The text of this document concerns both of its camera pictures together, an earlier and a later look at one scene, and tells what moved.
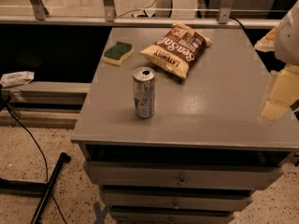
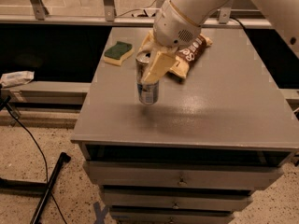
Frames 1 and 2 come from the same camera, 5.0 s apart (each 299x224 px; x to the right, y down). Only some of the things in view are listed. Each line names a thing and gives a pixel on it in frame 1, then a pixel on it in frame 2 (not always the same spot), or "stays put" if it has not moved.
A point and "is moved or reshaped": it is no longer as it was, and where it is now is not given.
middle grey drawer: (219, 200) stays put
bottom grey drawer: (172, 217) stays put
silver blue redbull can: (144, 84) is moved or reshaped
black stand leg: (12, 185) stays put
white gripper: (289, 37) -> (174, 27)
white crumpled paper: (16, 78) stays put
